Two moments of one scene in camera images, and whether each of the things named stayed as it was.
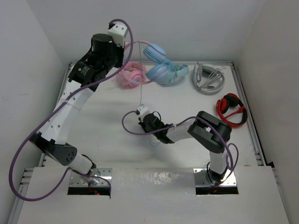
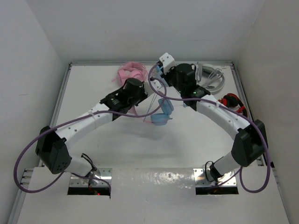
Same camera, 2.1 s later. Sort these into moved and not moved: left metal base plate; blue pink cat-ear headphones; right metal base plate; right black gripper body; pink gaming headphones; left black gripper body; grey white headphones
Moved: blue pink cat-ear headphones; left black gripper body; right black gripper body
Not moved: left metal base plate; pink gaming headphones; grey white headphones; right metal base plate
